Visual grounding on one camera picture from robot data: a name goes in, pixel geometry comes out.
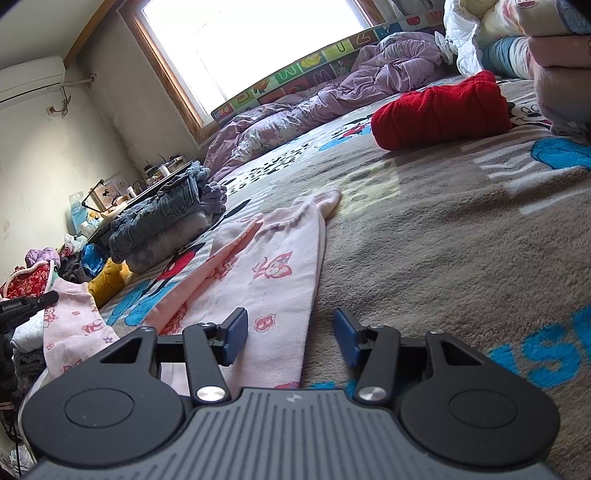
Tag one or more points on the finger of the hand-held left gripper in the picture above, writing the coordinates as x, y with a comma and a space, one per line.
44, 300

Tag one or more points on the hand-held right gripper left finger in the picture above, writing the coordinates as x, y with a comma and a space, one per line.
235, 333

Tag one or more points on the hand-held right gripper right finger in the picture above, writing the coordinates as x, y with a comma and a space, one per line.
346, 334

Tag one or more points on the pink printed pajama pants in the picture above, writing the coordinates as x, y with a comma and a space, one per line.
281, 258

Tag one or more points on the dark clothes heap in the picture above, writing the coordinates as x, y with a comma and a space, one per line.
74, 270

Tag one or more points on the red floral cloth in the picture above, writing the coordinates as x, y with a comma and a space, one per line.
25, 281

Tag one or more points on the white folded cloth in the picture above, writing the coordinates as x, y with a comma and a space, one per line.
28, 334

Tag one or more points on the purple ruffled cloth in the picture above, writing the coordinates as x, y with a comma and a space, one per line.
42, 256

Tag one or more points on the blue plastic bag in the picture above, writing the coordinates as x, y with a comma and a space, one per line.
93, 259

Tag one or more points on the white plastic bag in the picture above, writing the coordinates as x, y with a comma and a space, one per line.
73, 242

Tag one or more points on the yellow cloth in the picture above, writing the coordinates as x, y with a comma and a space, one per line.
108, 284

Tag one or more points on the blue tissue pack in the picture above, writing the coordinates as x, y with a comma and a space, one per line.
79, 214

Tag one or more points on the grey floral folded garment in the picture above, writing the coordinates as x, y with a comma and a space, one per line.
161, 247

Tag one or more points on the black desk lamp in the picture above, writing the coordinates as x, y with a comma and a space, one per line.
91, 196

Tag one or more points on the purple folded garment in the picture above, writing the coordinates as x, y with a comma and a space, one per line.
213, 198

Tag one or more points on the grey printed fleece blanket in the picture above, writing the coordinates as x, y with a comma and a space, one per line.
438, 230

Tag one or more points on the cluttered dark desk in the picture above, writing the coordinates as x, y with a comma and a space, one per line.
138, 191

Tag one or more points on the folded blue jeans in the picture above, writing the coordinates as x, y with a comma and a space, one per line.
157, 210

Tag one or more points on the white air conditioner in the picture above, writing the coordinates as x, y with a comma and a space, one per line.
27, 81

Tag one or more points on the purple crumpled quilt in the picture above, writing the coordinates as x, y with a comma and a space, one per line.
323, 101

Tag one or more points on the red folded towel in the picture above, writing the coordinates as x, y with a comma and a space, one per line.
438, 113

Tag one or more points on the colourful alphabet foam mat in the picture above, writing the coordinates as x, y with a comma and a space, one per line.
295, 69

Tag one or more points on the wooden framed window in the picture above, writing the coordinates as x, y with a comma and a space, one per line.
240, 50

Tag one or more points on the blue pillow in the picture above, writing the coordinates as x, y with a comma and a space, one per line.
505, 57

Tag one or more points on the white quilted comforter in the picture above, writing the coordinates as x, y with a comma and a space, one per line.
461, 32

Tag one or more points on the cream printed folded quilt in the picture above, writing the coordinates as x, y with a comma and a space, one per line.
549, 16

